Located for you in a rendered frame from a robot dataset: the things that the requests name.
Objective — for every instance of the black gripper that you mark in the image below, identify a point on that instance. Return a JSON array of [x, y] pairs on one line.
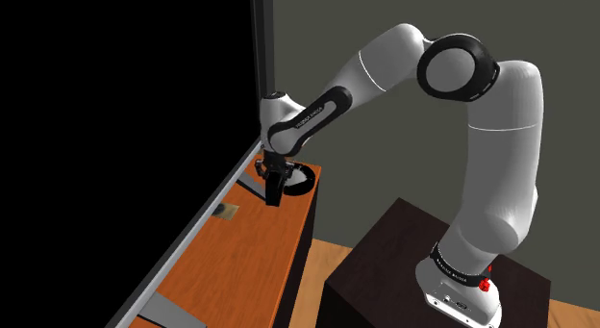
[[272, 166]]

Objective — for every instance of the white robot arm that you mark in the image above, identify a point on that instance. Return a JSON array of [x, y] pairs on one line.
[[501, 177]]

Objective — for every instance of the small grey-brown flat square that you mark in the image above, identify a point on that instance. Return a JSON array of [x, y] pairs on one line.
[[225, 210]]

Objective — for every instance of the orange wooden sideboard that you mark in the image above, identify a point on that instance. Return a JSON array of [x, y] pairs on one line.
[[243, 261]]

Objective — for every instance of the dark brown robot stand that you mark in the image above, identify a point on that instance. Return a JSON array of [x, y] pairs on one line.
[[389, 270]]

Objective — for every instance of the large black flat television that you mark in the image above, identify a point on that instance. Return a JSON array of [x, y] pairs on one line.
[[117, 120]]

